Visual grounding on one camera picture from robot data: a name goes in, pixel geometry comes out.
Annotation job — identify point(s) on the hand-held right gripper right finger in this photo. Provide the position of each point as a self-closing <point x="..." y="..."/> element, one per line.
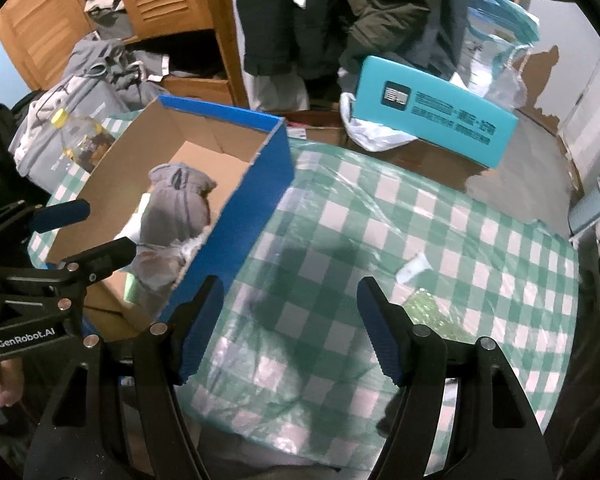
<point x="380" y="330"/>

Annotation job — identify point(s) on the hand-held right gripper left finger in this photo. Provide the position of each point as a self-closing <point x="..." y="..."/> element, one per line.
<point x="200" y="335"/>

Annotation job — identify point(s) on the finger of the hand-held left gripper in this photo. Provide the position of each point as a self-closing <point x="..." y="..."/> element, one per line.
<point x="60" y="212"/>
<point x="105" y="257"/>

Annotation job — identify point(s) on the light green cloth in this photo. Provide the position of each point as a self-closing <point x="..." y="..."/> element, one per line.
<point x="135" y="220"/>

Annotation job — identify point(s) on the green bubble wrap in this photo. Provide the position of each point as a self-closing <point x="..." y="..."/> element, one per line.
<point x="425" y="310"/>

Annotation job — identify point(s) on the white paper scrap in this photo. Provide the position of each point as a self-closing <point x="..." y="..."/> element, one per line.
<point x="412" y="267"/>

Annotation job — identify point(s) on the grey cloth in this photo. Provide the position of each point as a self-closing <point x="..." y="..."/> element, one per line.
<point x="175" y="205"/>

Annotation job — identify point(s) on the blue cardboard box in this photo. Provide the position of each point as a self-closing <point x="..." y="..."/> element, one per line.
<point x="265" y="195"/>

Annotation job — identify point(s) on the person's left hand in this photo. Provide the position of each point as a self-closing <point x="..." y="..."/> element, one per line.
<point x="2" y="385"/>

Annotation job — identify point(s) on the yellow cap plastic bottle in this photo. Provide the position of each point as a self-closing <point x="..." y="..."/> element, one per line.
<point x="80" y="140"/>

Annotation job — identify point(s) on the dark cloth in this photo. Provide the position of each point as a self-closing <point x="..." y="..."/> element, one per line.
<point x="0" y="150"/>

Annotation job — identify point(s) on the grey printed sweatshirt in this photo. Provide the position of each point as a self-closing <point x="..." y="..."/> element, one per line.
<point x="45" y="125"/>

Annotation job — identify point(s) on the green checkered tablecloth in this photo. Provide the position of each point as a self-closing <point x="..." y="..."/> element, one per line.
<point x="430" y="210"/>

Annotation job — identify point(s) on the grey hoodie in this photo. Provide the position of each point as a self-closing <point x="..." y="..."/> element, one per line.
<point x="105" y="60"/>

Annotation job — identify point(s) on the brown cardboard box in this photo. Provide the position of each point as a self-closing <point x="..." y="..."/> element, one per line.
<point x="420" y="160"/>

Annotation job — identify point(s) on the narrow louvered wardrobe door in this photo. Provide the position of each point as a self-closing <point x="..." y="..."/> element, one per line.
<point x="40" y="30"/>

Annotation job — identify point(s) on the cardboard box with red item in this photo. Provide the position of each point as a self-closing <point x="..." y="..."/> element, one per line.
<point x="320" y="132"/>

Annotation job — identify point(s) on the grey folded clothes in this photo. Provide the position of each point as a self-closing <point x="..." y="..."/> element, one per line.
<point x="105" y="5"/>

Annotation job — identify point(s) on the wooden wardrobe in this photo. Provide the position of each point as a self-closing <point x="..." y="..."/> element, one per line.
<point x="220" y="60"/>

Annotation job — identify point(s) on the teal box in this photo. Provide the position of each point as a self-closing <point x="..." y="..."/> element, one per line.
<point x="430" y="110"/>

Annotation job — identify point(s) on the light blue bin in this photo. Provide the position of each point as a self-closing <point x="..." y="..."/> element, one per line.
<point x="595" y="205"/>

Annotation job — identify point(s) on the clear plastic bag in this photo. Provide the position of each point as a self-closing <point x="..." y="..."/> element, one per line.
<point x="500" y="85"/>

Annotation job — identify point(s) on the black coat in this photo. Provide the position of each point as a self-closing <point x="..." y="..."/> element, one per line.
<point x="280" y="20"/>

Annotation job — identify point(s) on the navy coat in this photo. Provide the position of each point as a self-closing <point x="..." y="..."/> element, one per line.
<point x="445" y="20"/>

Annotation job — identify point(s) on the blue plastic bag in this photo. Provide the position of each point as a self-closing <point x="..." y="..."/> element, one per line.
<point x="500" y="15"/>

